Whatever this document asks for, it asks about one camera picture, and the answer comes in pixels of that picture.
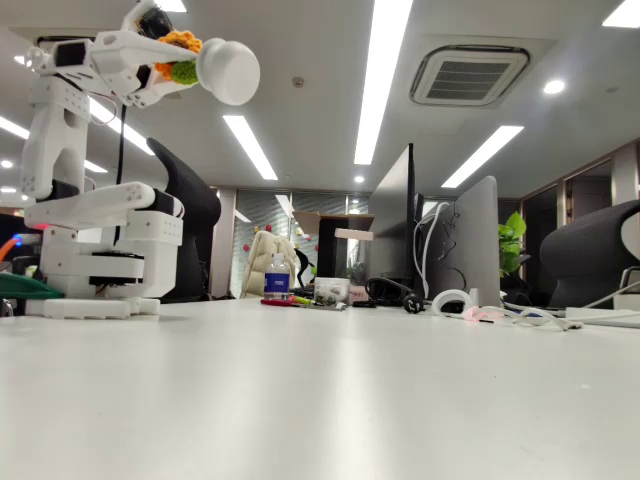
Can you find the crochet sunflower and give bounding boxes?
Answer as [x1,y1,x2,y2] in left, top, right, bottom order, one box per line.
[153,29,262,107]

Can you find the white five-joint robot arm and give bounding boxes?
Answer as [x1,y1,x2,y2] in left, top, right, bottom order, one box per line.
[19,74,185,321]

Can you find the long ceiling light strip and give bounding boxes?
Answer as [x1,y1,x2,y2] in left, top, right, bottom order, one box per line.
[222,114,279,182]
[440,124,525,189]
[353,0,414,166]

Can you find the black office chair tall back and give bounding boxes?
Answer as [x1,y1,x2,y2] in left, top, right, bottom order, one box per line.
[146,137,223,304]

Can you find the beige puffer jacket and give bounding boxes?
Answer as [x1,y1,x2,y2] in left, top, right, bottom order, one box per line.
[240,230,301,300]

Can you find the clear water bottle blue label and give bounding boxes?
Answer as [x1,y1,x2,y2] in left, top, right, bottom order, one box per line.
[263,253,292,301]

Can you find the green flat object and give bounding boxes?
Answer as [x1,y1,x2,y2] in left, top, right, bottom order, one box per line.
[0,272,65,301]

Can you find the clear plastic container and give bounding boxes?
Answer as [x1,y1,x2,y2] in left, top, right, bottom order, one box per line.
[313,277,351,307]

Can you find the thin black-edged monitor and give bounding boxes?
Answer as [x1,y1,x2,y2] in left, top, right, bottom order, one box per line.
[367,143,417,301]

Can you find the square ceiling air vent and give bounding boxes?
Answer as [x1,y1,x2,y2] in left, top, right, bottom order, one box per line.
[408,44,531,108]

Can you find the grey monitor back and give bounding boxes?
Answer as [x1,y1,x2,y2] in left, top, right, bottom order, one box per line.
[424,175,501,309]

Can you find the green leafy plant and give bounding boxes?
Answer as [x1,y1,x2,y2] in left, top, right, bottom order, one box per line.
[497,210,529,277]

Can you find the pink translucent object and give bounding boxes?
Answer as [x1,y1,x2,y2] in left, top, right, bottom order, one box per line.
[462,305,507,324]

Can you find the black mesh office chair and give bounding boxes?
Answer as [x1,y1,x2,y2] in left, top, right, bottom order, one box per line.
[538,199,640,310]

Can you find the white power strip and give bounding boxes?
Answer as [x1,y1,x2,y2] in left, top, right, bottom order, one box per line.
[564,305,640,329]

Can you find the gripper-mounted camera on white bracket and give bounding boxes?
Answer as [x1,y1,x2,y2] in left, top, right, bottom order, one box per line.
[122,0,176,40]

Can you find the black camera cable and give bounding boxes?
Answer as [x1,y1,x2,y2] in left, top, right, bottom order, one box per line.
[113,102,128,246]

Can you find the orange cable with blue light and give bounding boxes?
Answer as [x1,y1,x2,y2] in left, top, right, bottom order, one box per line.
[0,233,26,262]

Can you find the white monitor cable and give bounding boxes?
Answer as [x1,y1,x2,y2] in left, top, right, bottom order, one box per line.
[413,201,451,300]

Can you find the black power plug cable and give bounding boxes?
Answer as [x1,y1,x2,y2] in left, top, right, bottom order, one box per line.
[364,277,427,315]

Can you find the thin black monitor cable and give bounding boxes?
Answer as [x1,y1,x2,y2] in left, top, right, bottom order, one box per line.
[438,212,469,294]

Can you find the white ring roll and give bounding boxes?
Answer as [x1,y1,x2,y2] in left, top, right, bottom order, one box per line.
[430,288,475,316]

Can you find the white cable bundle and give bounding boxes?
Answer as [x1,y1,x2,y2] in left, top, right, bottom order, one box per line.
[492,304,585,333]

